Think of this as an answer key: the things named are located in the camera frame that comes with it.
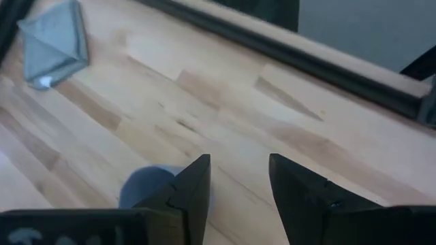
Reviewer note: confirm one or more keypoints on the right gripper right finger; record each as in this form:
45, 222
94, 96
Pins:
313, 211

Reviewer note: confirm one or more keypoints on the blue ceramic mug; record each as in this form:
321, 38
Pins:
143, 187

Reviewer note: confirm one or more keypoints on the grey folded cloth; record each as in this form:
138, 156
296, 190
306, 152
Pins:
51, 44

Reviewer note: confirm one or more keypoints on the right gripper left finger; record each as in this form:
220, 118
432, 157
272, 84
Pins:
194, 197

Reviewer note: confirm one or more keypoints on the black aluminium table frame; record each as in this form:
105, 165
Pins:
306, 63

